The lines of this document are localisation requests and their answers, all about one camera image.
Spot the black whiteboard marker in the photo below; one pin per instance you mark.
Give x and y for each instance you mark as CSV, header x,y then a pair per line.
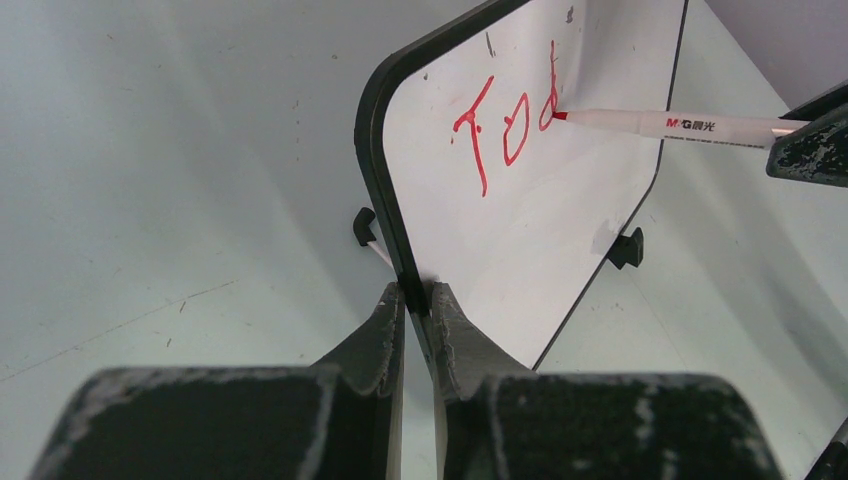
x,y
832,463

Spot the red whiteboard marker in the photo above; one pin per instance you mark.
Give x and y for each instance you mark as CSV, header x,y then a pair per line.
x,y
757,133

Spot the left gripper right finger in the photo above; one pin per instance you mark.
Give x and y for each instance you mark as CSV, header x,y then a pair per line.
x,y
497,419

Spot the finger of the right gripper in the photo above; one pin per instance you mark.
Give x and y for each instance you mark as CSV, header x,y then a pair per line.
x,y
821,105
816,153

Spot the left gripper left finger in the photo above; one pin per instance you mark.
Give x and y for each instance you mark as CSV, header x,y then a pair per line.
x,y
338,418

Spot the white board black frame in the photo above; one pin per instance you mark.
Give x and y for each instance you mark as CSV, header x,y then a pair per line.
x,y
478,184

